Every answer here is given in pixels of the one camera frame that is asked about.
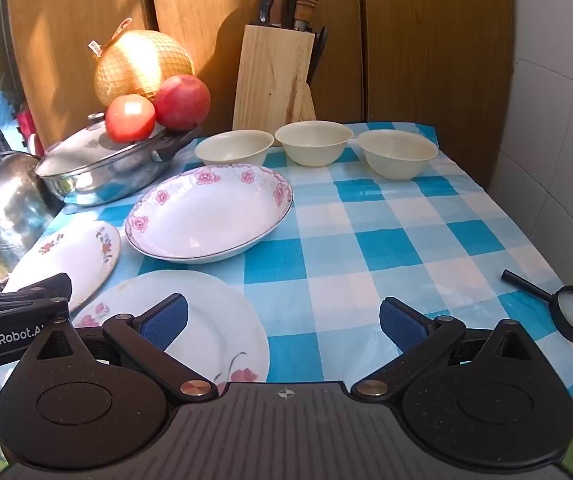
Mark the deep pink floral plate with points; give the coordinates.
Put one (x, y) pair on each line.
(206, 215)

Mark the red apple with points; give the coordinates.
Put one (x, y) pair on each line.
(181, 102)

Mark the oval floral plate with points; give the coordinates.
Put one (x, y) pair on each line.
(71, 255)

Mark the red plastic item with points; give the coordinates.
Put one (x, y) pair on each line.
(29, 127)

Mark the glass pan lid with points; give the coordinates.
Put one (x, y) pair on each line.
(74, 150)

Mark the brown wooden panel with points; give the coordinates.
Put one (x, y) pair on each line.
(201, 10)
(431, 50)
(56, 35)

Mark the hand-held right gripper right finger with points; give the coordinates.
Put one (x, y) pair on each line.
(400, 324)

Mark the black scissors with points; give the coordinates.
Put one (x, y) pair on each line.
(319, 52)

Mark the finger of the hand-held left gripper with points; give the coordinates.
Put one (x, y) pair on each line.
(41, 290)

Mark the round white flower plate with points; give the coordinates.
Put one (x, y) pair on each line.
(216, 320)

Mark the pomelo in yellow net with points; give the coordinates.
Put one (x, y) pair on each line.
(136, 65)

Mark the blue white checkered tablecloth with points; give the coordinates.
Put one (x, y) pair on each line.
(376, 240)

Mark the wooden knife block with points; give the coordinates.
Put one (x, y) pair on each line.
(271, 85)

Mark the red tomato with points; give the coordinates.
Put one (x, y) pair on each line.
(130, 119)

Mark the cream bowl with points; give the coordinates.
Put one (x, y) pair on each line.
(234, 149)
(396, 156)
(314, 144)

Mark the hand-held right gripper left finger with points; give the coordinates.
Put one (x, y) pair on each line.
(166, 321)

